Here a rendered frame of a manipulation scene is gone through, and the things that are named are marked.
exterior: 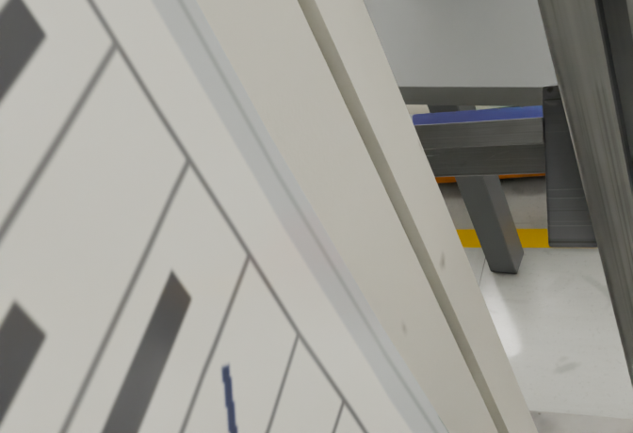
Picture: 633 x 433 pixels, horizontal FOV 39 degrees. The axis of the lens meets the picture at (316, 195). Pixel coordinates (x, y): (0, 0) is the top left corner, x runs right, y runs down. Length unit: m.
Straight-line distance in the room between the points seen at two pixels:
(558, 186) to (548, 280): 1.49
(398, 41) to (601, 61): 1.22
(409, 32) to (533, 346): 0.65
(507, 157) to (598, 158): 0.78
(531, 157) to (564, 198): 0.72
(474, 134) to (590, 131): 0.08
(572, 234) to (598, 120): 0.07
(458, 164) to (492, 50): 0.34
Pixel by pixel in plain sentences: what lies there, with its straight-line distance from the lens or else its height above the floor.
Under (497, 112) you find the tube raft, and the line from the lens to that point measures 0.56.
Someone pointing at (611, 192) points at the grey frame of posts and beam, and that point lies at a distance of 0.32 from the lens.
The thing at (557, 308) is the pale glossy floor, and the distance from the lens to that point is 1.80.
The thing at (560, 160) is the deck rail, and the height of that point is 1.20.
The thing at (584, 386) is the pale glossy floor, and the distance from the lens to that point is 1.70.
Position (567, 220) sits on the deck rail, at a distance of 0.35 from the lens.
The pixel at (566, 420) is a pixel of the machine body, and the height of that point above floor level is 0.62.
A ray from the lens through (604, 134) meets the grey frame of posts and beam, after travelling 0.30.
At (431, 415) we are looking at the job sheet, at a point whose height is 1.32.
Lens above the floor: 1.45
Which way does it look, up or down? 41 degrees down
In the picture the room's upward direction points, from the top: 29 degrees counter-clockwise
